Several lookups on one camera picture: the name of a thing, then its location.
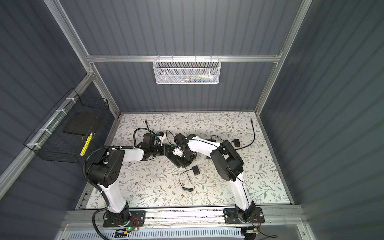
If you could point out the items in white basket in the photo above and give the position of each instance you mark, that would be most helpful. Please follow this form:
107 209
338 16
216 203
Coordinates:
205 78

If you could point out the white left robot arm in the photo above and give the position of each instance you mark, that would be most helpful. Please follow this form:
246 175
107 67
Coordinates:
102 168

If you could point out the long black power brick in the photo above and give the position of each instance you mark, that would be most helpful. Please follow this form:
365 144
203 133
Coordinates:
175 159

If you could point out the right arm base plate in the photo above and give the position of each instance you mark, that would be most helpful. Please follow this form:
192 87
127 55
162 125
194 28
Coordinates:
236 216

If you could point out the black power adapter with cable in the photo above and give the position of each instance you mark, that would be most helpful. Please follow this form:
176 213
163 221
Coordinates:
235 142

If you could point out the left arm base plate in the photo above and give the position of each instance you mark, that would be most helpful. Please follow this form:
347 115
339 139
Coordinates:
124 219

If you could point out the black wire wall basket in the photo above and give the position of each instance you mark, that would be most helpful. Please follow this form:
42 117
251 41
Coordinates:
63 136

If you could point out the white wire mesh basket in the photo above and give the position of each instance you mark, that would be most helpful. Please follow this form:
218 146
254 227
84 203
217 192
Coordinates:
167 73

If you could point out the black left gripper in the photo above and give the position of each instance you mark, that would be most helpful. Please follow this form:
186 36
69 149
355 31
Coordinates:
166 149

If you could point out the white slotted cable duct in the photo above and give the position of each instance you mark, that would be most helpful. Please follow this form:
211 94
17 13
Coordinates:
221 233

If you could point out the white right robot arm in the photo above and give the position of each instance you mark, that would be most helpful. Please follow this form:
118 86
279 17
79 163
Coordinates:
227 162

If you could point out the yellow striped tool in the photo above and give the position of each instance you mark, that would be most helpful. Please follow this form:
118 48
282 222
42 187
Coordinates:
86 145

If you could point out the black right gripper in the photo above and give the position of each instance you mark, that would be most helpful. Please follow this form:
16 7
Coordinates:
184 164

